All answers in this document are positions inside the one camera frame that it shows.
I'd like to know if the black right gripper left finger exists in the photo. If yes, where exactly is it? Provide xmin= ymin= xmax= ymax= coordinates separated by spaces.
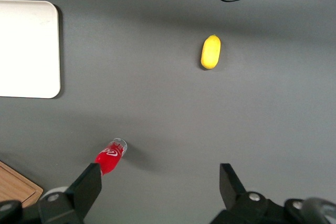
xmin=38 ymin=163 xmax=103 ymax=224

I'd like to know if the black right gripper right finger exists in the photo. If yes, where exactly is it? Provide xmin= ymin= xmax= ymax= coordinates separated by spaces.
xmin=209 ymin=163 xmax=287 ymax=224

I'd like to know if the beige rectangular tray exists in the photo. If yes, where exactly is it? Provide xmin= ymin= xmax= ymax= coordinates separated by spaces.
xmin=0 ymin=0 xmax=61 ymax=99

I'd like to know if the red soda bottle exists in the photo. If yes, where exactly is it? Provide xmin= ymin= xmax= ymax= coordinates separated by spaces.
xmin=93 ymin=137 xmax=128 ymax=177

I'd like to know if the wooden drawer cabinet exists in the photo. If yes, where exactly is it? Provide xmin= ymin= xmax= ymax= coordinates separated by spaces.
xmin=0 ymin=159 xmax=44 ymax=208

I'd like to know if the yellow lemon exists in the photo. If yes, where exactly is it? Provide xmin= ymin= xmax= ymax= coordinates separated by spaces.
xmin=200 ymin=34 xmax=222 ymax=71

